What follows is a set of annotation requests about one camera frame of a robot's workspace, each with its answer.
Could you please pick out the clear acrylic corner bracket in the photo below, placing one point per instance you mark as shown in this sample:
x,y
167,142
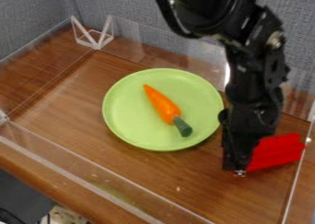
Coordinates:
x,y
90,37

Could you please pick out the red rectangular block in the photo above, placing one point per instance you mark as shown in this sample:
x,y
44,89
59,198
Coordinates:
x,y
275,151

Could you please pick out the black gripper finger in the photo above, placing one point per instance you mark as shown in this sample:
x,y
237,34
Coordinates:
x,y
238,151

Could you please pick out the orange toy carrot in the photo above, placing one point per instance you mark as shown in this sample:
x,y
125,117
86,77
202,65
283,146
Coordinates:
x,y
167,110

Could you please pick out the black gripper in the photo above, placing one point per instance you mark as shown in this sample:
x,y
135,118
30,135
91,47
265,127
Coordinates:
x,y
258,71

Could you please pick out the clear acrylic enclosure wall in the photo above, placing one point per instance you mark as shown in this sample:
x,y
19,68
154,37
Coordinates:
x,y
58,146

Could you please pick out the green plastic plate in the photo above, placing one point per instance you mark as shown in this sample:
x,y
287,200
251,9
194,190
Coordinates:
x,y
133,119

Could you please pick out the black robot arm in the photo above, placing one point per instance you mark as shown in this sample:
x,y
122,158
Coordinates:
x,y
198,18

